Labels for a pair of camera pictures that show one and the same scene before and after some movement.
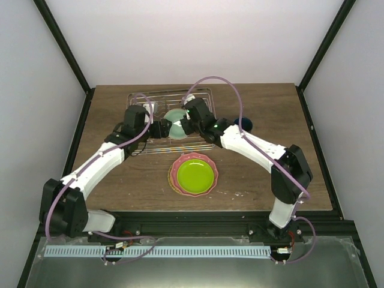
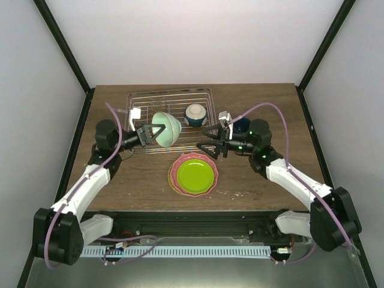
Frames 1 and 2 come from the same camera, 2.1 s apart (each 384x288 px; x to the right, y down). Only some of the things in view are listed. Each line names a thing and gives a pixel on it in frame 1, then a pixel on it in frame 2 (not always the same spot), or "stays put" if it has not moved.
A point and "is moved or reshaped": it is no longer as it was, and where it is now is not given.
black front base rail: x=322 y=222 stays put
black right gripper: x=186 y=129 → x=223 y=137
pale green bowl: x=174 y=115 is moved or reshaped
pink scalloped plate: x=190 y=156 stays put
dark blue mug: x=246 y=123 stays put
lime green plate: x=195 y=176 stays put
